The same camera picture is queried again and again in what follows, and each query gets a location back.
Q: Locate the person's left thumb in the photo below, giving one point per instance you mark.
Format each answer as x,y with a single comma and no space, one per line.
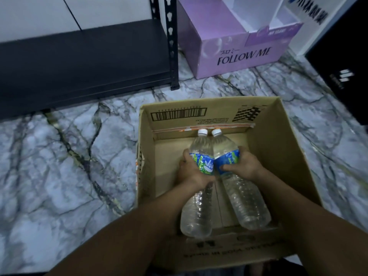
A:
205,178

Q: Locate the white display box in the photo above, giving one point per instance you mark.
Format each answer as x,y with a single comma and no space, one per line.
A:
299,20

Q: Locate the black metal shelf rack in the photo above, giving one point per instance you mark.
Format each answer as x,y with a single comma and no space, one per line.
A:
86,57

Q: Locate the person's left hand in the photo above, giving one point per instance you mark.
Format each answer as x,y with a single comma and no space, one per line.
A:
189,171

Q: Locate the person's left forearm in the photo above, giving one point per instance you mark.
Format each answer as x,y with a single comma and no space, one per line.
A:
123,232

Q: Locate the person's right forearm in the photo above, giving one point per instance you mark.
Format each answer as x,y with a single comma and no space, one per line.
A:
313,224

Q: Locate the brown cardboard box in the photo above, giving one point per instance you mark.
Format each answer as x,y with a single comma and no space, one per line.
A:
224,175

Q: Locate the black box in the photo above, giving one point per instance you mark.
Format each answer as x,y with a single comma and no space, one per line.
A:
342,57

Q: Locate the clear water bottle blue label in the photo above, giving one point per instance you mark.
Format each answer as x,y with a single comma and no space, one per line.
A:
238,186
199,183

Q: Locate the person's right hand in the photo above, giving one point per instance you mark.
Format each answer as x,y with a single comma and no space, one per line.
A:
247,166

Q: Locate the person's right thumb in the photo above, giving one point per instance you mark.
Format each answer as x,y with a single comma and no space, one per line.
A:
230,168

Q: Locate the purple cardboard box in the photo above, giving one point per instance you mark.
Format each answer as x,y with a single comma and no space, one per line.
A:
227,45

